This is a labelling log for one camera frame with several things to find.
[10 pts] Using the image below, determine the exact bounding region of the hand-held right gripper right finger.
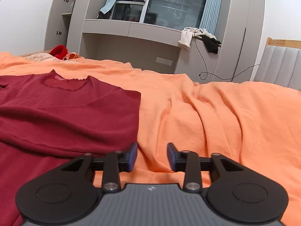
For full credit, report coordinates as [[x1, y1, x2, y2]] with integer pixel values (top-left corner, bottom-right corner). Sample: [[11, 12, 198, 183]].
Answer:
[[166, 143, 245, 193]]

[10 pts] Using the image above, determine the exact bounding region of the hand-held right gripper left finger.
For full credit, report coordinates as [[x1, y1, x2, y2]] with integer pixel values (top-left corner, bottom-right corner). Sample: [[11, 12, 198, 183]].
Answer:
[[61, 143, 138, 193]]

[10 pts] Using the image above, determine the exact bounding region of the dark red knit shirt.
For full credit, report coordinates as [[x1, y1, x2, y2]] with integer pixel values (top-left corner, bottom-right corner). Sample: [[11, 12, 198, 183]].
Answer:
[[0, 69, 141, 226]]

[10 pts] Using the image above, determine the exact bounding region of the orange blanket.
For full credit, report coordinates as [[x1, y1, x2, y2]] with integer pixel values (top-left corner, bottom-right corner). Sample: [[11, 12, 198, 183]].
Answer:
[[0, 52, 301, 226]]

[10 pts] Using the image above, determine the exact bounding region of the black cloth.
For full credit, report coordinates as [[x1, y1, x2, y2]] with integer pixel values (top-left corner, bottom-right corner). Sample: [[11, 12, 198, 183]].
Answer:
[[202, 35, 222, 54]]

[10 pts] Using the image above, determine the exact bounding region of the white cloth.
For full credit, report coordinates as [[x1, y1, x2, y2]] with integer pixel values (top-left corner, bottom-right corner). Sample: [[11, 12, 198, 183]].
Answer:
[[178, 27, 217, 49]]

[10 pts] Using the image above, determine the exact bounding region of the grey built-in desk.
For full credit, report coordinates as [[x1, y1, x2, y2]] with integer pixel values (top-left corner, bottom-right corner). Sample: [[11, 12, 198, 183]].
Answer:
[[80, 19, 223, 74]]

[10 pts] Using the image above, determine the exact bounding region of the bright red cloth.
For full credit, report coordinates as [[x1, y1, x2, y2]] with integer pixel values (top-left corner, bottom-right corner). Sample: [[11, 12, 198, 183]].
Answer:
[[50, 45, 68, 60]]

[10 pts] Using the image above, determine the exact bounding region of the beige lace cloth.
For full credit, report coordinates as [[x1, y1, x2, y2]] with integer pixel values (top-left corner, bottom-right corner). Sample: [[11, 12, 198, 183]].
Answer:
[[24, 53, 64, 63]]

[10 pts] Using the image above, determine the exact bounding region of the grey padded headboard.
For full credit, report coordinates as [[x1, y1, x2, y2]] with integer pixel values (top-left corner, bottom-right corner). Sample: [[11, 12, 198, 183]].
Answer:
[[255, 38, 301, 90]]

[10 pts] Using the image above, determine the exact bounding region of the window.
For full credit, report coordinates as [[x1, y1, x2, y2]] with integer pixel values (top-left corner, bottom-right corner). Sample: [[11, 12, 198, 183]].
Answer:
[[112, 0, 211, 29]]

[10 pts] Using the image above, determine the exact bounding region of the grey tall cabinet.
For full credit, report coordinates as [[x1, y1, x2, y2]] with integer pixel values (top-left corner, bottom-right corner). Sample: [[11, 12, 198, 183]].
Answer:
[[219, 0, 271, 83]]

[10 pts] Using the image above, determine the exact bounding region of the blue-grey pleated curtain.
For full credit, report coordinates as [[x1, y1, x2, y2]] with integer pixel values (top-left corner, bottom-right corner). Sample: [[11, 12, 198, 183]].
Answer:
[[199, 0, 225, 37]]

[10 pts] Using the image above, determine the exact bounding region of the grey wardrobe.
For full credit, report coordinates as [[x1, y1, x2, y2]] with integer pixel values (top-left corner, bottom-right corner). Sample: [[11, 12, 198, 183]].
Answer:
[[44, 0, 81, 52]]

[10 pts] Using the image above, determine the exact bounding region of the black cable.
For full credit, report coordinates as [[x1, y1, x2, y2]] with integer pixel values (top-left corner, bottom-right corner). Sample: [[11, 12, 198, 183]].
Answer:
[[194, 27, 260, 81]]

